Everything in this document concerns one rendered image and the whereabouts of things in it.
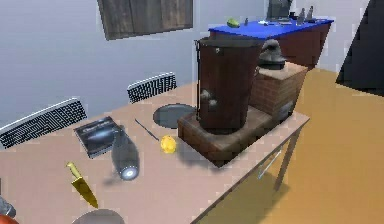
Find green fruit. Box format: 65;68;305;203
226;17;241;29

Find dark grey plate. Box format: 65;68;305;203
152;103;197;130

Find yellow apple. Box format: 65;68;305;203
160;134;178;155

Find thin black pencil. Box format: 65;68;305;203
134;118;160;142

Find pale wooden dining table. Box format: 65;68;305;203
0;81;311;224

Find dark grey book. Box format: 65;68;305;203
73;115;125;159

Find dark wooden framed picture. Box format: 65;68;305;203
96;0;195;42

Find blue topped brown counter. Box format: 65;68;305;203
208;18;335;70

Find yellow knife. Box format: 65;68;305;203
65;161;99;210

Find black cabinet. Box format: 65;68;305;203
335;0;384;98

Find grey small object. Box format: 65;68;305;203
0;195;17;218

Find red round object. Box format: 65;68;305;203
0;215;20;224

